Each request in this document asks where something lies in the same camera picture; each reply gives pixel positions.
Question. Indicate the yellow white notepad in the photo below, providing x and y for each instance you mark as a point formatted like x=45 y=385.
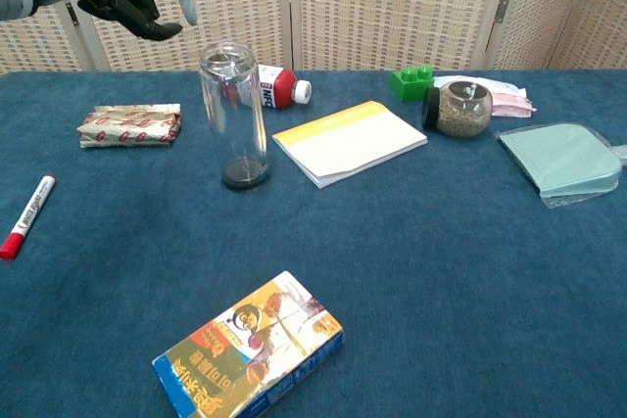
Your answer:
x=350 y=144

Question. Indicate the red juice bottle white cap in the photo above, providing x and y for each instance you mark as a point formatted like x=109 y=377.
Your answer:
x=282 y=87

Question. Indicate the glass seed jar black lid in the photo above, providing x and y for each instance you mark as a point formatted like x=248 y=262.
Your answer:
x=463 y=114

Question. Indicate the blue table cloth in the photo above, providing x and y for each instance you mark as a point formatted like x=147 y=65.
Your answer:
x=441 y=266

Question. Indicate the paper wrapped package red print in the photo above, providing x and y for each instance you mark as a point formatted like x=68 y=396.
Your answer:
x=128 y=125

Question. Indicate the pink white packets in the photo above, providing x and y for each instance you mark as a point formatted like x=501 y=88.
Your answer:
x=509 y=104

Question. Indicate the teal cloth in plastic bag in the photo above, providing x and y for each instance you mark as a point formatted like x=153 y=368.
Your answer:
x=561 y=158

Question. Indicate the red white whiteboard marker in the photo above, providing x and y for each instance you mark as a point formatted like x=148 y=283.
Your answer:
x=29 y=216

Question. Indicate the green building block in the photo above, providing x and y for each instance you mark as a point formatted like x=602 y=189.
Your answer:
x=410 y=82

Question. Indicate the woven folding screen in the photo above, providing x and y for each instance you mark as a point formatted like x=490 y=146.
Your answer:
x=382 y=2

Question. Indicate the colourful printed snack box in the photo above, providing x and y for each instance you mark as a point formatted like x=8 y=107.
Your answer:
x=250 y=349

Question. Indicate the tall clear glass jar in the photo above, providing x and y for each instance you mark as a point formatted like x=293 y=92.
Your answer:
x=245 y=177

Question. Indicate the metal screen hinge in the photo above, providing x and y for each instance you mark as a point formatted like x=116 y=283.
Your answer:
x=500 y=11
x=72 y=16

